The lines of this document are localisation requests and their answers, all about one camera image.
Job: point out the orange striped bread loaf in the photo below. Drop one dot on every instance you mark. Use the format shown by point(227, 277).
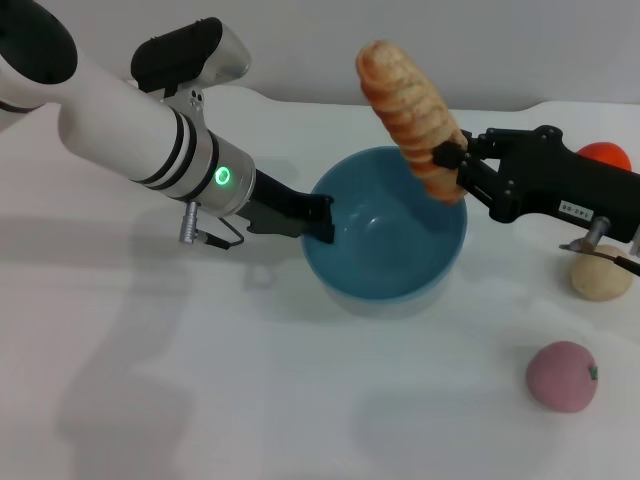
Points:
point(410, 115)

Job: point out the blue bowl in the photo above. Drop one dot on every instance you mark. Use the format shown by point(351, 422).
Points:
point(385, 250)

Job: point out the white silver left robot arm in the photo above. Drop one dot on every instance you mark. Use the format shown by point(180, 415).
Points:
point(125, 130)

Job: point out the red toy fruit with stem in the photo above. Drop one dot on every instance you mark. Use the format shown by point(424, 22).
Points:
point(607, 155)

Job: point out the beige round potato toy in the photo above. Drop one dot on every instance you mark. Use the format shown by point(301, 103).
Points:
point(597, 280)

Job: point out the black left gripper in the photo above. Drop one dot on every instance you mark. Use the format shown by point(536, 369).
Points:
point(272, 192)

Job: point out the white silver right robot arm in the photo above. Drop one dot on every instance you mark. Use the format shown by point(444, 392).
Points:
point(637, 248)

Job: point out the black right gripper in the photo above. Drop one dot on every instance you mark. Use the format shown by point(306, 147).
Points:
point(560, 180)

